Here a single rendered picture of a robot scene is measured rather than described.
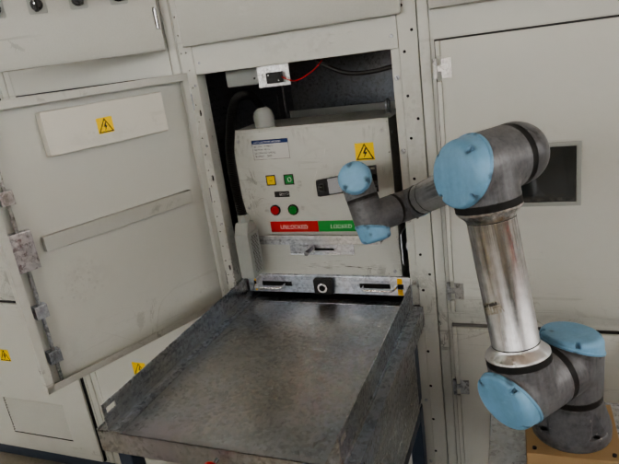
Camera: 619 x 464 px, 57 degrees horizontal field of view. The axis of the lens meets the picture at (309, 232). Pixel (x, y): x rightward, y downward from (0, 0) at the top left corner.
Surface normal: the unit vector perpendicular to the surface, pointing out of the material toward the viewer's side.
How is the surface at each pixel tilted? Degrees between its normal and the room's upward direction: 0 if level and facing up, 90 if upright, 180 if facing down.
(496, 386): 99
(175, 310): 90
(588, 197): 90
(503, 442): 0
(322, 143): 90
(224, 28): 90
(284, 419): 0
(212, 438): 0
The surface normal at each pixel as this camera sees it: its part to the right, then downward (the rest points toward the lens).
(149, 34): 0.23, 0.27
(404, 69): -0.35, 0.33
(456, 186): -0.87, 0.16
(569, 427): -0.42, 0.07
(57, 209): 0.73, 0.11
